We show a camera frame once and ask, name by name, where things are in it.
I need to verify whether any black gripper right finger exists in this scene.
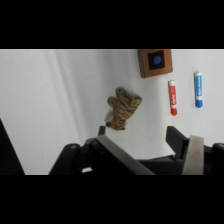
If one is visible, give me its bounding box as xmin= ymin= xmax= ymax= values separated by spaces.
xmin=165 ymin=125 xmax=205 ymax=176

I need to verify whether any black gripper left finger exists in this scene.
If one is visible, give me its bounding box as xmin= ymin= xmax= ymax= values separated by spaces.
xmin=94 ymin=125 xmax=156 ymax=176

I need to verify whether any striped brown plush tiger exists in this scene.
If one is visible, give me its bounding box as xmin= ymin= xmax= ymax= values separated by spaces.
xmin=105 ymin=86 xmax=144 ymax=132

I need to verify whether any red and white marker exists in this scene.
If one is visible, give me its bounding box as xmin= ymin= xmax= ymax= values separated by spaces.
xmin=167 ymin=79 xmax=179 ymax=117

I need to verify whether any blue and white marker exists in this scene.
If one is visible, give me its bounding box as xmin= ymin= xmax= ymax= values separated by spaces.
xmin=193 ymin=70 xmax=204 ymax=109

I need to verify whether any brown box with blue button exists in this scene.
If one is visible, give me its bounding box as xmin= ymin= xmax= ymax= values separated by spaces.
xmin=136 ymin=49 xmax=174 ymax=79

